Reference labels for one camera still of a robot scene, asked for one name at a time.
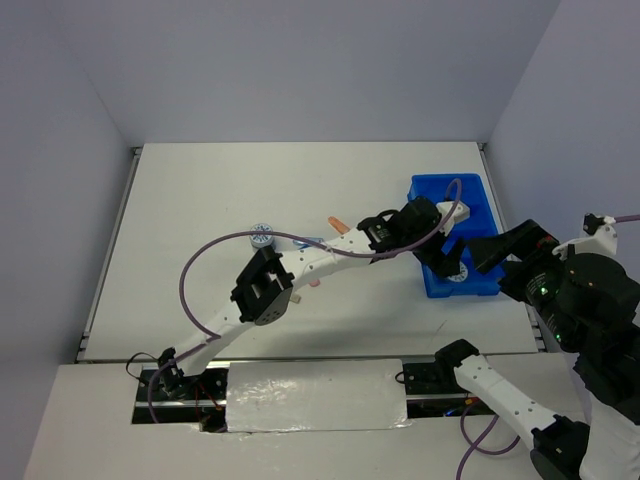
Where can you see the orange eraser stick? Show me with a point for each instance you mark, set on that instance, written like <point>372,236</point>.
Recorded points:
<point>338,225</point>

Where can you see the black metal base rail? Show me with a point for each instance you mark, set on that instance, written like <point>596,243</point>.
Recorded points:
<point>430,393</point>

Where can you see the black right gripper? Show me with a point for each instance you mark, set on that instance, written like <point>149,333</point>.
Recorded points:
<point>526,237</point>

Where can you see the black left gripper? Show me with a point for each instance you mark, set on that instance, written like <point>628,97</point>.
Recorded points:
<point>441,264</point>

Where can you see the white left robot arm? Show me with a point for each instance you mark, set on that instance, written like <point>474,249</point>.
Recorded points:
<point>264,287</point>

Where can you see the blue patterned tape roll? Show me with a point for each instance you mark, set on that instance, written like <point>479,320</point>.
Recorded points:
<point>461,276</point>
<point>261,235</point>

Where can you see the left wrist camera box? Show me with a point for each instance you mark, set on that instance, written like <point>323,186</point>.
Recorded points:
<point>452,213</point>

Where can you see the silver foil tape sheet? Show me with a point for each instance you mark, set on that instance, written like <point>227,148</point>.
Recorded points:
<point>315,396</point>

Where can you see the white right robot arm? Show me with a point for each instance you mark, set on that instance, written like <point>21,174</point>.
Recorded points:
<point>588,303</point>

